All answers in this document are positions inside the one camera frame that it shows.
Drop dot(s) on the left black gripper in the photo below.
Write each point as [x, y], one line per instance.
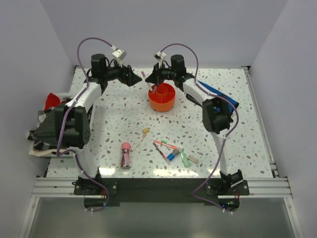
[127, 76]

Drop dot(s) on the dark red gel pen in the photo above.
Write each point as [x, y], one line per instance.
[162, 154]

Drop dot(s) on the aluminium frame rail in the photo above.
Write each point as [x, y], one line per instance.
[53, 187]

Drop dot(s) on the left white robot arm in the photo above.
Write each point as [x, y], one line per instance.
[72, 120]

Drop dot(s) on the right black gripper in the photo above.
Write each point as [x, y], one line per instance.
[155, 78]

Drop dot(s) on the pink capped glitter tube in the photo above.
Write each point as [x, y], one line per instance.
[125, 155]

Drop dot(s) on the pile of folded cloths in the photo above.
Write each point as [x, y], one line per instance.
[44, 141]

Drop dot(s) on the small tan eraser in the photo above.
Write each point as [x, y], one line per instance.
[146, 130]

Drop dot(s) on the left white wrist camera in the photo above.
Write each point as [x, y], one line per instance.
[119, 56]

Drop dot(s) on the green capped orange marker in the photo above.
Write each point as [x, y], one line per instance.
[164, 143]

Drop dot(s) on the beige rectangular eraser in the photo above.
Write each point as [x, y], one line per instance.
[192, 159]

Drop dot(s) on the blue grey glue stick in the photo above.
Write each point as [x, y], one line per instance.
[173, 154]

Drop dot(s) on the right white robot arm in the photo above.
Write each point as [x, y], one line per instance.
[216, 111]

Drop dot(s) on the green correction tape pen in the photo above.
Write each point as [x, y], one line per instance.
[184, 158]

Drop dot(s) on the orange round organizer container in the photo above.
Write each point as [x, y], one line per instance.
[163, 99]

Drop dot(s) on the blue black pencil pouch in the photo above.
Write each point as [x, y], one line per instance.
[199, 94]

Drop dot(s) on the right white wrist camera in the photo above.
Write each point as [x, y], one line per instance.
[159, 55]

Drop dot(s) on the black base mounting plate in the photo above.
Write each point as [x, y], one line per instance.
[114, 191]

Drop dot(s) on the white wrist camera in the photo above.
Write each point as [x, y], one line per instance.
[119, 56]
[159, 55]

